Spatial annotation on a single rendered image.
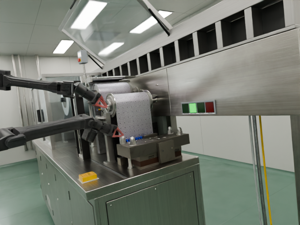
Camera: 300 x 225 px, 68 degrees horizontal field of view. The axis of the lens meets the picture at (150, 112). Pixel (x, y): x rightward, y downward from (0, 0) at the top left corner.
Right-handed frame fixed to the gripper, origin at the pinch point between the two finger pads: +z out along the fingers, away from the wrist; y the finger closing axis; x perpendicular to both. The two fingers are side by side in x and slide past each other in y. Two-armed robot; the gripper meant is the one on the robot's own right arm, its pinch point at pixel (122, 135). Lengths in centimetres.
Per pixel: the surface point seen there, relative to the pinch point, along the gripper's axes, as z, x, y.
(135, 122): 5.5, 10.5, 0.2
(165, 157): 18.9, -4.2, 21.9
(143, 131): 12.6, 7.4, 0.2
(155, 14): -14, 70, 14
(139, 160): 5.8, -10.8, 18.2
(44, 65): -36, 151, -556
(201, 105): 19.4, 26.1, 36.6
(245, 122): 245, 104, -103
